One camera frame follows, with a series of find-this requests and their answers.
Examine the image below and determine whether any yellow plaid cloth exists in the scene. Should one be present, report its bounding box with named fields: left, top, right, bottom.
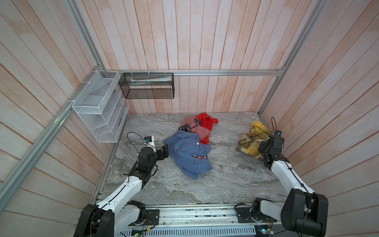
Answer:
left=237, top=121, right=272, bottom=159

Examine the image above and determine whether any blue checkered shirt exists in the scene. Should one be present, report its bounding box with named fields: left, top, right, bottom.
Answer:
left=164, top=130, right=212, bottom=180

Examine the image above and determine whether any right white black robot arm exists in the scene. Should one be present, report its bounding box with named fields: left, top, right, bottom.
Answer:
left=250, top=130, right=329, bottom=237

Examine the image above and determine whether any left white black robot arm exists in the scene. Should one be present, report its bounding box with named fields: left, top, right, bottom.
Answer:
left=74, top=143, right=169, bottom=237

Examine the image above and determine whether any dusty rose cloth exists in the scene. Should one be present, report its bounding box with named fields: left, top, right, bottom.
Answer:
left=179, top=116, right=211, bottom=140

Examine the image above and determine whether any red cloth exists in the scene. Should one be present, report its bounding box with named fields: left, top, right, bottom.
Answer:
left=196, top=113, right=219, bottom=144

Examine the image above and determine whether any green circuit board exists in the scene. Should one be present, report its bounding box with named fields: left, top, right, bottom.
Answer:
left=255, top=225, right=272, bottom=237

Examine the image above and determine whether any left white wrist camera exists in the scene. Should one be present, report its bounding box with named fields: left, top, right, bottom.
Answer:
left=144, top=136, right=157, bottom=151

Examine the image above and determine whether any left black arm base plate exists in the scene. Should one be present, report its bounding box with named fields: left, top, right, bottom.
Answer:
left=142, top=209, right=160, bottom=226

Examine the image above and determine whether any white wire mesh shelf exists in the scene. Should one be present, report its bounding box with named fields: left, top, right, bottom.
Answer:
left=73, top=70, right=129, bottom=143

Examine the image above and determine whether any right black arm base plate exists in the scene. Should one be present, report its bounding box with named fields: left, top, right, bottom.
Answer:
left=234, top=206, right=277, bottom=224

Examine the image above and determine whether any black wire mesh basket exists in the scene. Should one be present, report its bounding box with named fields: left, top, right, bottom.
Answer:
left=118, top=72, right=175, bottom=100

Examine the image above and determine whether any white slotted cable duct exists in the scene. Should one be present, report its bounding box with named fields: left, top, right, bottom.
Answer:
left=116, top=226, right=257, bottom=237

